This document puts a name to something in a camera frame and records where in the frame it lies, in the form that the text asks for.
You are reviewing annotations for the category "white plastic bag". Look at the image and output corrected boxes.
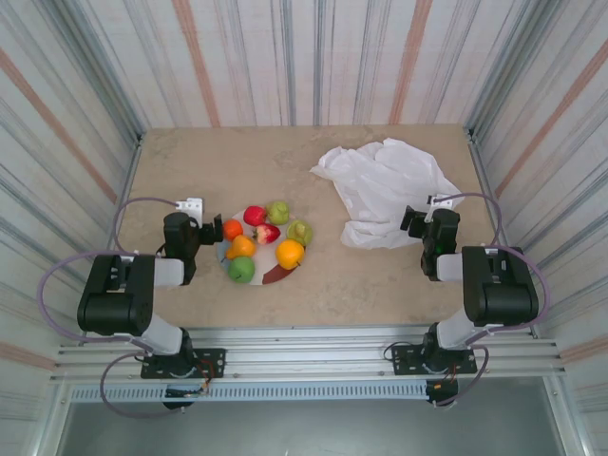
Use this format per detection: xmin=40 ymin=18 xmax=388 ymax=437
xmin=308 ymin=137 xmax=465 ymax=251

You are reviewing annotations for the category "large orange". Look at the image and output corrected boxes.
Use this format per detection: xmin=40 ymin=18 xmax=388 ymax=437
xmin=274 ymin=238 xmax=306 ymax=271

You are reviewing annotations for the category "yellow pear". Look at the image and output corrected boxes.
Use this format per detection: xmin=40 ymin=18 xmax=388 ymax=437
xmin=224 ymin=234 xmax=257 ymax=261

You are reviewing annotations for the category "red apple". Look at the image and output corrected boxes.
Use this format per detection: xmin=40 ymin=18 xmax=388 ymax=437
xmin=242 ymin=204 xmax=268 ymax=227

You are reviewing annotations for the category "green apple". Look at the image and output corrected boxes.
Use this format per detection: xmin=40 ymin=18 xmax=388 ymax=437
xmin=226 ymin=256 xmax=257 ymax=285

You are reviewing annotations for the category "red strawberry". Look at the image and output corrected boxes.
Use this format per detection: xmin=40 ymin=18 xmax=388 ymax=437
xmin=251 ymin=222 xmax=281 ymax=246

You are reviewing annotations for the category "green guava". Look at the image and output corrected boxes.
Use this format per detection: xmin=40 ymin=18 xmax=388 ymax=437
xmin=264 ymin=200 xmax=291 ymax=226
xmin=285 ymin=218 xmax=314 ymax=247

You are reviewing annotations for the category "white and brown plate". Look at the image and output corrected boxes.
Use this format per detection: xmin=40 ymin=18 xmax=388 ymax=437
xmin=216 ymin=222 xmax=308 ymax=289

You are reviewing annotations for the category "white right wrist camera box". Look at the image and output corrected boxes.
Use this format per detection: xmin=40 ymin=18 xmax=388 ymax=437
xmin=426 ymin=193 xmax=457 ymax=223

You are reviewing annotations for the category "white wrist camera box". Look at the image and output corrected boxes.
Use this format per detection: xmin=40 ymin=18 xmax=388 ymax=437
xmin=426 ymin=193 xmax=457 ymax=223
xmin=174 ymin=197 xmax=206 ymax=224

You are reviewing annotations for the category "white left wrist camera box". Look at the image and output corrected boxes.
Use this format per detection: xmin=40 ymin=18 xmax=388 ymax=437
xmin=174 ymin=197 xmax=206 ymax=224

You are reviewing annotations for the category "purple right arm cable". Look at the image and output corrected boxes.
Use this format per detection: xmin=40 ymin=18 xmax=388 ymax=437
xmin=429 ymin=191 xmax=552 ymax=409

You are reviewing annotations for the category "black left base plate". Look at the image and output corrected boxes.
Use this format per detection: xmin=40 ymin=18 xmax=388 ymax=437
xmin=140 ymin=348 xmax=227 ymax=381

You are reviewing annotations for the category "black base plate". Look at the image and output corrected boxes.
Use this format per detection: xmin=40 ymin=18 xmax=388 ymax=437
xmin=391 ymin=342 xmax=479 ymax=376
xmin=140 ymin=348 xmax=227 ymax=381

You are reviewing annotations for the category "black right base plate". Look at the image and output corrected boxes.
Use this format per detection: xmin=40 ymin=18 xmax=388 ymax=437
xmin=391 ymin=342 xmax=479 ymax=376

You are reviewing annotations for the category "aluminium rail frame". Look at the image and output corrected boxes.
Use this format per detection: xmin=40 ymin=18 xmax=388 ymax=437
xmin=49 ymin=325 xmax=569 ymax=386

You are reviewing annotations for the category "perforated grey cable tray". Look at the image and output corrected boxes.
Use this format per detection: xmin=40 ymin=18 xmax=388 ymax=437
xmin=68 ymin=382 xmax=428 ymax=404

